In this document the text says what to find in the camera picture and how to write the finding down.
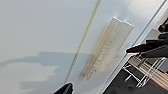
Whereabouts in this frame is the pale wooden slat board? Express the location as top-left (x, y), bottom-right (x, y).
top-left (128, 55), bottom-right (168, 88)

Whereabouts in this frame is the white wire rack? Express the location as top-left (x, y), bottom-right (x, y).
top-left (121, 54), bottom-right (168, 89)

